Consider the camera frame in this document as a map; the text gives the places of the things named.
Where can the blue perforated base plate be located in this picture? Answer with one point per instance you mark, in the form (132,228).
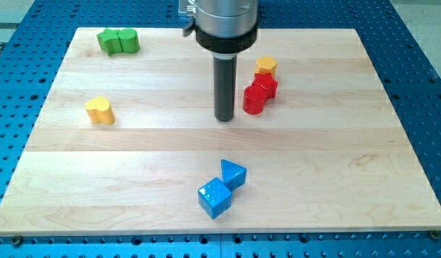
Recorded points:
(42,34)

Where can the blue triangle block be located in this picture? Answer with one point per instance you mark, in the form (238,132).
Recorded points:
(233,175)

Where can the green star block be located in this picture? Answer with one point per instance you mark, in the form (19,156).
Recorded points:
(109,41)

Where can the green cylinder block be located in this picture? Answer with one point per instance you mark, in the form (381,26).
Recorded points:
(129,40)

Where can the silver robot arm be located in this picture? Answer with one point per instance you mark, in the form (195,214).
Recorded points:
(224,28)

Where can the wooden board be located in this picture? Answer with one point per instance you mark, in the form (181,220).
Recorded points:
(328,153)

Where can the yellow hexagon block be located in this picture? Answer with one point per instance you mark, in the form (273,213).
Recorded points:
(266,65)

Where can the yellow heart block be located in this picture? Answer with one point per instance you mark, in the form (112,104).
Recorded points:
(100,111)

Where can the red cylinder block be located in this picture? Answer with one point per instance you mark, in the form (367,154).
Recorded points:
(254,99)

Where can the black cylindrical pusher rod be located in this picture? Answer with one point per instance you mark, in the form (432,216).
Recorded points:
(224,71)

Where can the blue cube block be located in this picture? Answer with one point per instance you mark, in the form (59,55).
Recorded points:
(214,197)

